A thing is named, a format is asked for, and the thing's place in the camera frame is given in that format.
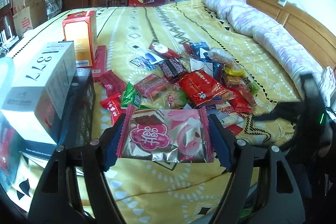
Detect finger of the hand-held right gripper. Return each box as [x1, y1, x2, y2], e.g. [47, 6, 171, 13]
[253, 101, 304, 123]

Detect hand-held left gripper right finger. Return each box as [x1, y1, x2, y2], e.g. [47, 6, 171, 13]
[208, 114, 313, 224]

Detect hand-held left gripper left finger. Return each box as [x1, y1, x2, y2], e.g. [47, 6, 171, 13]
[28, 113, 127, 224]

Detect pink silver snack packet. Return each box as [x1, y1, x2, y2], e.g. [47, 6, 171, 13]
[115, 103, 216, 164]

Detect pile of mixed snack packets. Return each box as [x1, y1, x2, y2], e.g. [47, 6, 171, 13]
[98, 40, 260, 135]

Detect red packet white characters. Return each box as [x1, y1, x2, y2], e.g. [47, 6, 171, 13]
[100, 94, 122, 126]

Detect black carton box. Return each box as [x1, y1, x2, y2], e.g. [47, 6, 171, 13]
[20, 68, 96, 161]

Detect green snack packet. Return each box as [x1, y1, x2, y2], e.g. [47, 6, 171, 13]
[121, 81, 142, 109]

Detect large red snack packet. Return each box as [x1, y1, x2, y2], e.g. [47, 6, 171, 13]
[178, 69, 235, 106]

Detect yellow snack packet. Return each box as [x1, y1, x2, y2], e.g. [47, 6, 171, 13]
[223, 66, 247, 78]

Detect small red snack packet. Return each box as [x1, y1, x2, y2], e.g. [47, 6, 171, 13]
[98, 70, 128, 97]

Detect flat red box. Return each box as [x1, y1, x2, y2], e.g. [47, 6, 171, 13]
[92, 45, 107, 81]

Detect wooden headboard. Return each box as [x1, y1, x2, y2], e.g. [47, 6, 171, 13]
[244, 0, 336, 69]

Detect dark brown snack packet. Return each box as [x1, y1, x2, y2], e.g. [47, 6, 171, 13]
[159, 58, 184, 78]

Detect blue wave print packet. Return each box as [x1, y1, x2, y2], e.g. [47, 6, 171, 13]
[130, 49, 164, 69]

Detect white carton box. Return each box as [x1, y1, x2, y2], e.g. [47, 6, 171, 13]
[1, 40, 76, 146]

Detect orange red carton box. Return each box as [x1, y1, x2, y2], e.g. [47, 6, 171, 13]
[62, 10, 98, 68]

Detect clear plastic bag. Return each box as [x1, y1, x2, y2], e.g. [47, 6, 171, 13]
[0, 56, 25, 191]

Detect stacked cardboard boxes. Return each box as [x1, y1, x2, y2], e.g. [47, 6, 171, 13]
[13, 1, 48, 37]

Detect white plastic bags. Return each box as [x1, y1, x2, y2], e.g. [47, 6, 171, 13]
[45, 0, 63, 20]

